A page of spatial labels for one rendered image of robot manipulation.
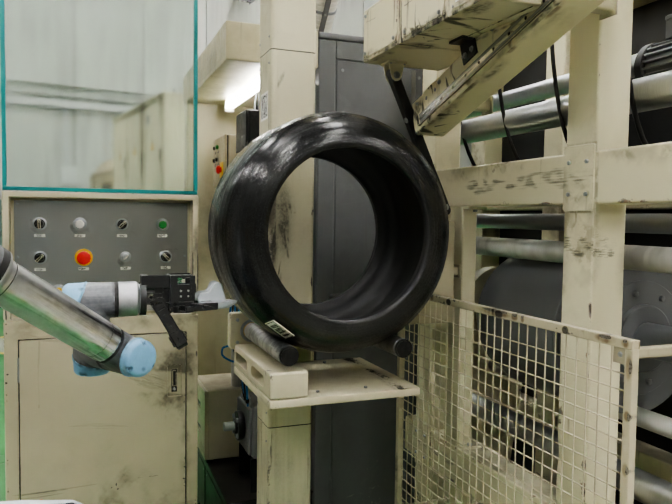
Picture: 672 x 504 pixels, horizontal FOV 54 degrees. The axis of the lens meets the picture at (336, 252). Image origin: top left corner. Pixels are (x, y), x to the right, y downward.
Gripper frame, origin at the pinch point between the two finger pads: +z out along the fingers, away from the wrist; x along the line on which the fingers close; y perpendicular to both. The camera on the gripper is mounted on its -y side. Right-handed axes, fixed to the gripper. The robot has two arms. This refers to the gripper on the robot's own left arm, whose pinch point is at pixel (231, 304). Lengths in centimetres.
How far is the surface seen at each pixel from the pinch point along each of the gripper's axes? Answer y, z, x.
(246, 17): 349, 228, 942
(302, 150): 34.4, 12.9, -11.4
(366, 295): -0.9, 40.1, 14.7
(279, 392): -18.1, 8.4, -10.7
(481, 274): 1, 97, 45
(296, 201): 24.3, 23.8, 26.4
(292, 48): 66, 22, 26
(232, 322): -8.0, 5.5, 23.8
